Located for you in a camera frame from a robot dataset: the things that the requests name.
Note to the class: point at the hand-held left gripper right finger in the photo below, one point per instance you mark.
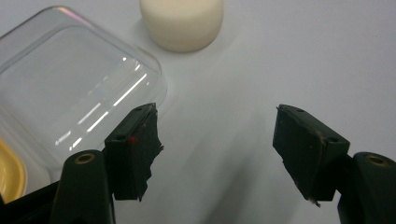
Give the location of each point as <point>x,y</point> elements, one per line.
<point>311,149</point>

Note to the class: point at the clear plastic container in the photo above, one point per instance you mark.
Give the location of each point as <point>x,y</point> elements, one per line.
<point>71,90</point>

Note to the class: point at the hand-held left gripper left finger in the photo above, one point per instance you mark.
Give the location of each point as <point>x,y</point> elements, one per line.
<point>127,158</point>

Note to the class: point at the cream round lid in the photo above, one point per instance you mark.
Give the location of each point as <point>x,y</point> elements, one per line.
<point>182,23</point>

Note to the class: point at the yellow plastic lid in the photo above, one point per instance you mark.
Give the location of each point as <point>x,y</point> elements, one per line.
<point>11,172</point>

